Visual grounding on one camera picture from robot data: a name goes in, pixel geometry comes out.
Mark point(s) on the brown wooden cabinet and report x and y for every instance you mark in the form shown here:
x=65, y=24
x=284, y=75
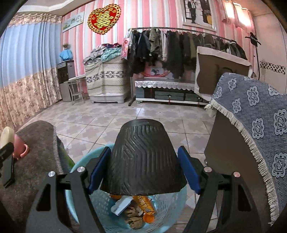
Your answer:
x=235, y=152

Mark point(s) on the landscape wall picture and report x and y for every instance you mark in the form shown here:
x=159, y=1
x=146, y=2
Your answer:
x=72, y=21

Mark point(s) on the pink pig mug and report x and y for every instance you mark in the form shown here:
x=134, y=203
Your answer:
x=19, y=146

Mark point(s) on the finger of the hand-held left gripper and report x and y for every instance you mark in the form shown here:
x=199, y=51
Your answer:
x=6, y=150

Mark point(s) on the pile of clothes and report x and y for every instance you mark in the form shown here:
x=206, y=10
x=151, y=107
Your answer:
x=103, y=52

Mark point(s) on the wall poster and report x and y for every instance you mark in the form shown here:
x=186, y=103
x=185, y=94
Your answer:
x=199, y=13

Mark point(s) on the clothes rack with hanging clothes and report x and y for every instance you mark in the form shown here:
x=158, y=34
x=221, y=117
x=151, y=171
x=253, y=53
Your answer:
x=179, y=51

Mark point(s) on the red gold heart wall decoration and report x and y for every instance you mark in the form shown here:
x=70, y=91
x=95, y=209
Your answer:
x=104, y=19

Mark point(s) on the brown board with cream cover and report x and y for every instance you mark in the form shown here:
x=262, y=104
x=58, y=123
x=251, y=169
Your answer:
x=215, y=74

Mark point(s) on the small glass side table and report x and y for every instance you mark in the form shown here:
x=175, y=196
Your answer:
x=77, y=87

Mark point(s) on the black pole stand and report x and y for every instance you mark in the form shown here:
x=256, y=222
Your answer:
x=254, y=40

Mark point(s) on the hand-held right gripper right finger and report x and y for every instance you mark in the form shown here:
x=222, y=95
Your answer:
x=189, y=170

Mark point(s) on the grey water dispenser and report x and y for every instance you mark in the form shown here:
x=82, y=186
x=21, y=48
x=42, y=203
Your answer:
x=65, y=83

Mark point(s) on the low cabinet with lace cloth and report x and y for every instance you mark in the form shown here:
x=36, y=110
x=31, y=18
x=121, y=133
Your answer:
x=166, y=91

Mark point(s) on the brown paper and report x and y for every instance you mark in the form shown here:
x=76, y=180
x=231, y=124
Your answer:
x=132, y=211
x=134, y=222

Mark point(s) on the blue covered bottle with plant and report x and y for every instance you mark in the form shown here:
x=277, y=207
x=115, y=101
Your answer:
x=66, y=53

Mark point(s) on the black textured paper cup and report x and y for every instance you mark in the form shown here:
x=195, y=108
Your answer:
x=143, y=156

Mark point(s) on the blue patterned fringed cloth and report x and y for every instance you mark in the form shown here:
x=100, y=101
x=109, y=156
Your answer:
x=257, y=116

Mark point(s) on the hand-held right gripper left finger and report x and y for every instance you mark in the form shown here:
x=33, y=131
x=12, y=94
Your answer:
x=98, y=172

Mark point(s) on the orange plastic bottle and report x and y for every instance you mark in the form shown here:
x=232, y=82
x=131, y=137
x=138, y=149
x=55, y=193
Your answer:
x=144, y=203

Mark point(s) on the cabinet with patterned cloth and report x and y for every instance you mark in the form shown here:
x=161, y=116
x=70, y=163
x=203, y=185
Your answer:
x=105, y=78

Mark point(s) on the cream round roll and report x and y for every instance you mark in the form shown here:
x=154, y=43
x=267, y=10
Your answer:
x=6, y=134

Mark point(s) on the light blue plastic basket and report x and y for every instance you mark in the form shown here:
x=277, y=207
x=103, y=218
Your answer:
x=168, y=210

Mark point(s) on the blue and floral curtain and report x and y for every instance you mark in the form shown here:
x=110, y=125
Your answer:
x=24, y=67

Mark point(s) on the pink cloth covered wall unit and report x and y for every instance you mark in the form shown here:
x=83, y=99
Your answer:
x=240, y=12

